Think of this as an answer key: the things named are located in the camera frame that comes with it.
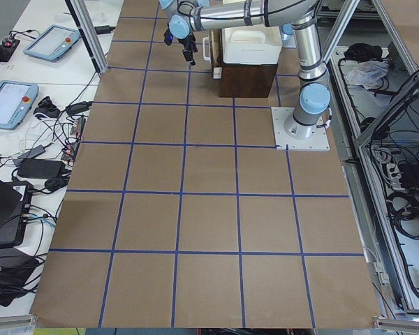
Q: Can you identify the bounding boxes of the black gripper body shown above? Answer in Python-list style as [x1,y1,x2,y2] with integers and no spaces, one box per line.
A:
[177,33,198,56]

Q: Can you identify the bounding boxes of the white drawer handle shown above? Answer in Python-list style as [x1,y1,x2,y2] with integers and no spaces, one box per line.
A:
[202,36,211,62]

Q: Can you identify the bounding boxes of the wooden drawer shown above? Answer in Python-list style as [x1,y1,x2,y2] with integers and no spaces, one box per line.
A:
[209,29,222,80]

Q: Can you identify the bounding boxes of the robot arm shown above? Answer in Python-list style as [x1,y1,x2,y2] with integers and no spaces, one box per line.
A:
[159,1,330,140]

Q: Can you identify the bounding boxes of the white tray cabinet top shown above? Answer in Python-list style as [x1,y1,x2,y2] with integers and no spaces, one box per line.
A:
[222,25,282,65]

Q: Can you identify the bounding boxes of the upper teach pendant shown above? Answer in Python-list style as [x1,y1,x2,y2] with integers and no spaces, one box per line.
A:
[23,24,81,61]

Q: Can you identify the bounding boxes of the teach pendant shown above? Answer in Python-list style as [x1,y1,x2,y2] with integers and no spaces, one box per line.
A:
[23,24,81,61]
[0,80,39,130]

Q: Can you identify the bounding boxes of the white crumpled cloth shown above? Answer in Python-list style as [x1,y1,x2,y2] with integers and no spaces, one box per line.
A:
[345,61,389,90]

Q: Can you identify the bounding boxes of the lower teach pendant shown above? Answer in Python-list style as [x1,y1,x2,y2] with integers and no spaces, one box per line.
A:
[0,80,39,130]

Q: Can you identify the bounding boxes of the black power brick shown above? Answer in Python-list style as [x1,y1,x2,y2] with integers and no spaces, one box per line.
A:
[17,158,66,179]

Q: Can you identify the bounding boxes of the black laptop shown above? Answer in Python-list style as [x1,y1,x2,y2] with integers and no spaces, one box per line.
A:
[0,180,33,248]

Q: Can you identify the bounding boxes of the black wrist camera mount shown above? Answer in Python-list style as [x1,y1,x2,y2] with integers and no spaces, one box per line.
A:
[163,29,174,45]

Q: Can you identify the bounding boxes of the dark brown cabinet frame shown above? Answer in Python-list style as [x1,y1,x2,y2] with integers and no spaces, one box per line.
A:
[212,63,278,98]

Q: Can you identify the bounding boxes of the aluminium frame rail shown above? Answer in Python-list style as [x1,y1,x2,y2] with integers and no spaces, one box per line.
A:
[65,0,108,75]

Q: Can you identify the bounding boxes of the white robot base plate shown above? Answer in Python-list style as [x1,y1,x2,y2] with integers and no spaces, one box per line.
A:
[271,107,330,151]

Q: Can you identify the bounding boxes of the tangled black cables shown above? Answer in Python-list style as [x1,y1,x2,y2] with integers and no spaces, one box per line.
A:
[0,97,94,196]

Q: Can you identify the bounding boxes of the coiled black cables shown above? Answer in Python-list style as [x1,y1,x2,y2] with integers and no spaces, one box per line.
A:
[385,188,419,241]

